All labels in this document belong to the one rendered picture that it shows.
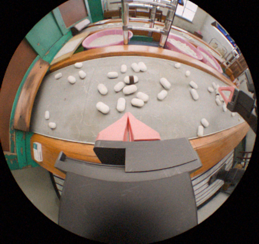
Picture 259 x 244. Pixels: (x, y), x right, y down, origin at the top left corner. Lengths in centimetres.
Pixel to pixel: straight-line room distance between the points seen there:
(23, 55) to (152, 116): 56
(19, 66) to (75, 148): 41
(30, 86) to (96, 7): 267
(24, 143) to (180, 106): 58
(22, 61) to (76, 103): 36
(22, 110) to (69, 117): 21
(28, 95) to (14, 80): 11
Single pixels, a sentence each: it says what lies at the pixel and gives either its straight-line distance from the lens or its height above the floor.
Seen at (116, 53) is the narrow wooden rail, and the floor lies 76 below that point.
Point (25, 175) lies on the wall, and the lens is 145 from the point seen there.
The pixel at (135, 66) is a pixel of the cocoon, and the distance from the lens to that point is 26.
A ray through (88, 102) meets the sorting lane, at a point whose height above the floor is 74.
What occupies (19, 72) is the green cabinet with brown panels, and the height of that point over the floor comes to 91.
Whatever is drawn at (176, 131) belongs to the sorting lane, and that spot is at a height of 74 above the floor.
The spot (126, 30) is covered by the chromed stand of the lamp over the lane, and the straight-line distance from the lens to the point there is 35.
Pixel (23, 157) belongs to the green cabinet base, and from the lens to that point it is 45.
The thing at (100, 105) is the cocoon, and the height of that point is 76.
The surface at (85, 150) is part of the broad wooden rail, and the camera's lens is 21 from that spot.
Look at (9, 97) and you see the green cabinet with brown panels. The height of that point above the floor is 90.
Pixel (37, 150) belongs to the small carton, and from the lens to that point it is 33.
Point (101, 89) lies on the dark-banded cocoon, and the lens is 22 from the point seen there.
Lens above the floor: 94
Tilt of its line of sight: 76 degrees down
